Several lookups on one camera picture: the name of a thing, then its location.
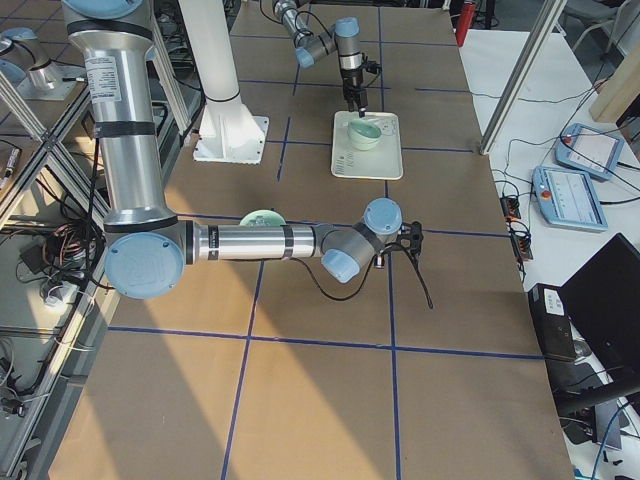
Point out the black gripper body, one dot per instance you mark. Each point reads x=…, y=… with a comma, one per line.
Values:
x=396, y=244
x=351, y=81

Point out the red cylinder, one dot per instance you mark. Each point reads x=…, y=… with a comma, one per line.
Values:
x=465, y=20

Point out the green bowl on tray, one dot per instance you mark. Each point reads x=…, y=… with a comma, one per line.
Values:
x=364, y=145

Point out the far blue teach pendant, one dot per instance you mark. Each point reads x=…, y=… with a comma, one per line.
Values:
x=590, y=150

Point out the black computer box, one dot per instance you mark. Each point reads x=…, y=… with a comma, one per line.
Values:
x=552, y=325

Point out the black laptop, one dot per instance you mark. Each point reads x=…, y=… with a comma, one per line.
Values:
x=602, y=301

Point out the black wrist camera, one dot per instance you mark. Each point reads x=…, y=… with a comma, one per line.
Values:
x=411, y=237

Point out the blue teach pendant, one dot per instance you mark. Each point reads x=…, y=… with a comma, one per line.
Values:
x=590, y=150
x=567, y=199

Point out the green bowl with ice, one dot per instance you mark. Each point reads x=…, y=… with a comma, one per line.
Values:
x=263, y=218

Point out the pale green bear tray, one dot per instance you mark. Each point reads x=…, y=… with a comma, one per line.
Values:
x=384, y=162

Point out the white camera mast with base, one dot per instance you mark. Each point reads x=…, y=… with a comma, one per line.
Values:
x=228, y=131

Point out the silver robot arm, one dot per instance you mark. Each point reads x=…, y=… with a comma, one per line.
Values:
x=148, y=246
x=343, y=37

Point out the aluminium frame post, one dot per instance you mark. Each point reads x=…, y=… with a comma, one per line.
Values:
x=533, y=46

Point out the near blue teach pendant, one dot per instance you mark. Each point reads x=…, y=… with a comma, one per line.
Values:
x=567, y=199

